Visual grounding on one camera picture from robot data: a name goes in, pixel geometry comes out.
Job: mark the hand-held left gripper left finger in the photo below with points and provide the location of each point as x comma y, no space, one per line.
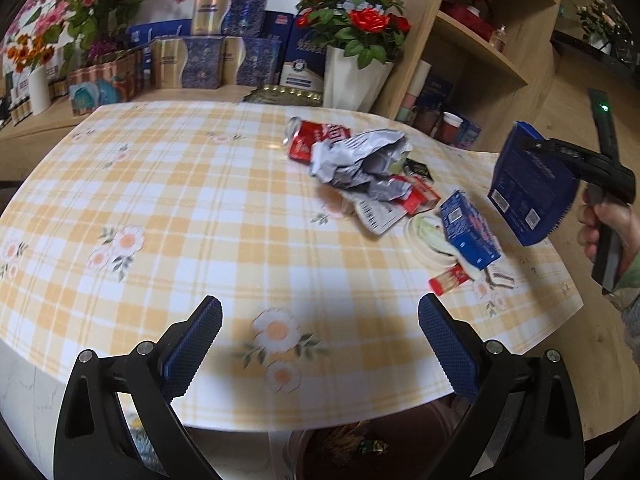
192,347

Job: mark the red rose bouquet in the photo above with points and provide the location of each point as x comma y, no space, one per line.
360,15

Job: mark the blue gold gift box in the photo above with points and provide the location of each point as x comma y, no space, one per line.
187,62
252,62
230,12

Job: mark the wooden shelf unit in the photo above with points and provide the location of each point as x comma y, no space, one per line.
425,20

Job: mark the brown cup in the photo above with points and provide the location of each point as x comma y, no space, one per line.
427,121

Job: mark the white pink rose bouquet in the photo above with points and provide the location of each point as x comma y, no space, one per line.
597,17

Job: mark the white faceted vase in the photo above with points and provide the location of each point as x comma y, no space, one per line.
350,80

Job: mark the blue printed box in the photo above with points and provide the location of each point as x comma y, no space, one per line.
470,132

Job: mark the gold ornate tray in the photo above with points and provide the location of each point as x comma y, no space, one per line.
282,95

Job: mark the red cup white lid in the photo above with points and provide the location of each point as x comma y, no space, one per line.
450,127

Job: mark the small white wrapper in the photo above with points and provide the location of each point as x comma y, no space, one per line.
501,279

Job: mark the red soda can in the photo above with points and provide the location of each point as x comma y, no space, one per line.
312,140

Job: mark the red lighter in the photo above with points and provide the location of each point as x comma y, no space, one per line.
450,280

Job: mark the tall blue box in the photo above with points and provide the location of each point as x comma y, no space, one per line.
310,46

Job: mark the green white paper bowl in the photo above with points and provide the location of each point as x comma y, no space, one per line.
425,235

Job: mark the white cylinder vase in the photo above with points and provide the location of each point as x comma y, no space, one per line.
39,91

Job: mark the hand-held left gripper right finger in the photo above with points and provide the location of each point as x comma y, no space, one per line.
447,347

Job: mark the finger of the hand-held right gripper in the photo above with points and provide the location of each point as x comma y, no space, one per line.
565,210
555,151

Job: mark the small black packet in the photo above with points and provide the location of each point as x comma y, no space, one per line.
417,169

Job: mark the red white cigarette carton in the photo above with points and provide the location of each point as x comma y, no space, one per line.
419,196

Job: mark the brown trash bin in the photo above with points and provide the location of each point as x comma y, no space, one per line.
400,425

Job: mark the stack of pastel cups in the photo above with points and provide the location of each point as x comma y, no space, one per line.
414,90

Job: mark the small dark blue box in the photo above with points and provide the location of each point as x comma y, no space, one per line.
278,25

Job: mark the silver foil bag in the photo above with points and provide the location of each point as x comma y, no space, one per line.
360,160

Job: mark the person's right hand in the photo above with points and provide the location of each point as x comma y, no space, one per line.
592,225

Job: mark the blue white emblem box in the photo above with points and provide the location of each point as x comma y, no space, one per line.
300,77

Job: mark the black countertop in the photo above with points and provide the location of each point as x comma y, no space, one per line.
590,52

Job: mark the blue carton box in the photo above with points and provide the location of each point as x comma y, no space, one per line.
467,227

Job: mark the red basket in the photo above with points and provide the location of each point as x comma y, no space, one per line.
465,12

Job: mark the small glass perfume bottle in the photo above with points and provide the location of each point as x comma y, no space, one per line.
498,40

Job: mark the dark blue picture box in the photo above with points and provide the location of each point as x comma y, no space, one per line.
440,92

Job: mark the person's right forearm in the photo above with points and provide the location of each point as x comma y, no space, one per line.
631,285

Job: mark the orange flower bunch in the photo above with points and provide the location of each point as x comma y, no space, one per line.
30,52

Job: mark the plaid floral tablecloth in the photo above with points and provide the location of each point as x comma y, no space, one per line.
200,210

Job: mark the row of small brown bottles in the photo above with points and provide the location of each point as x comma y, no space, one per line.
15,100

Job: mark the flat blue box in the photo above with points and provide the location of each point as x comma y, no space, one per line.
160,31

